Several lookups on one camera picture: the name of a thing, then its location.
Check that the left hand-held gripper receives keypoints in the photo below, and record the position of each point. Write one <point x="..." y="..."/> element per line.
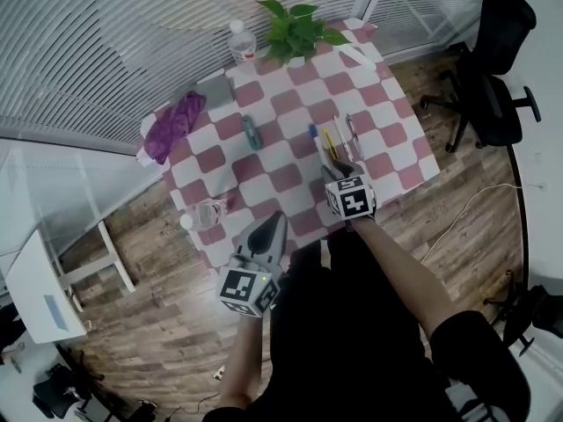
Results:
<point x="237" y="286"/>

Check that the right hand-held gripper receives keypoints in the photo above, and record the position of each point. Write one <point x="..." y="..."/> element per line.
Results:
<point x="352" y="202"/>

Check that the yellow pen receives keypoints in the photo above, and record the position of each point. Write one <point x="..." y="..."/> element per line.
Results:
<point x="331" y="144"/>

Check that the blue white pen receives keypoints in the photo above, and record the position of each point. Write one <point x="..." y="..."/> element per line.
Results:
<point x="318" y="145"/>

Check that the teal utility knife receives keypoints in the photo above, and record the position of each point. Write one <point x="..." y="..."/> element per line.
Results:
<point x="252" y="132"/>

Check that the person's right forearm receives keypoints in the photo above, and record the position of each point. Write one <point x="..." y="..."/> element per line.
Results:
<point x="404" y="275"/>

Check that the person's left forearm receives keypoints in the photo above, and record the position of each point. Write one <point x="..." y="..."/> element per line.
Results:
<point x="242" y="358"/>

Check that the checkered table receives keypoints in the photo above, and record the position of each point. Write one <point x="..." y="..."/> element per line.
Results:
<point x="290" y="86"/>

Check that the black office chair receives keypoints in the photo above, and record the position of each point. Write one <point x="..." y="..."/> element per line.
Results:
<point x="497" y="117"/>

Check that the clear plastic water bottle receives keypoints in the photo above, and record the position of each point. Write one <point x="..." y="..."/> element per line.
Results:
<point x="242" y="44"/>
<point x="206" y="214"/>

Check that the person's body in black clothing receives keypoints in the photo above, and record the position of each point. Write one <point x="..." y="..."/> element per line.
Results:
<point x="343" y="323"/>

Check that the white power strip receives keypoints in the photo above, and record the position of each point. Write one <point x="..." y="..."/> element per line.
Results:
<point x="219" y="372"/>

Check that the green potted plant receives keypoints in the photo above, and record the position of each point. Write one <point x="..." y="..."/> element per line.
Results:
<point x="294" y="33"/>

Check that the grey flat pad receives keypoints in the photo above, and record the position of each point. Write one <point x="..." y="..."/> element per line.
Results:
<point x="215" y="92"/>

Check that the purple cloth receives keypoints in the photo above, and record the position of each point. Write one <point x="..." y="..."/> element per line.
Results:
<point x="173" y="125"/>

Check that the blue paper sheet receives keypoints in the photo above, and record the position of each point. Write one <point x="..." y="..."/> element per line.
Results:
<point x="56" y="312"/>

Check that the white side table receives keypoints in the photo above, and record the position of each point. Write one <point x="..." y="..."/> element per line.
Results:
<point x="39" y="288"/>

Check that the black chair with star base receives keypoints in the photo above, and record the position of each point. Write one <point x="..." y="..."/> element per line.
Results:
<point x="545" y="310"/>

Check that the small black swivel chair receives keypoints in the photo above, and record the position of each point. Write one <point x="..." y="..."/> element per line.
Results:
<point x="57" y="394"/>

